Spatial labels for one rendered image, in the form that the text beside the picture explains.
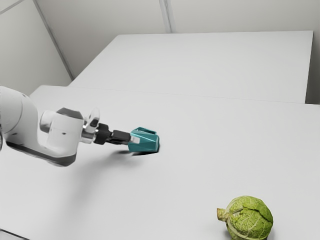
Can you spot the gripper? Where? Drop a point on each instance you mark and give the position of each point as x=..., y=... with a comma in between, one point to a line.
x=102, y=135

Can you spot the green cabbage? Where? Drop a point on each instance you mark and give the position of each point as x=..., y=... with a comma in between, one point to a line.
x=248, y=217

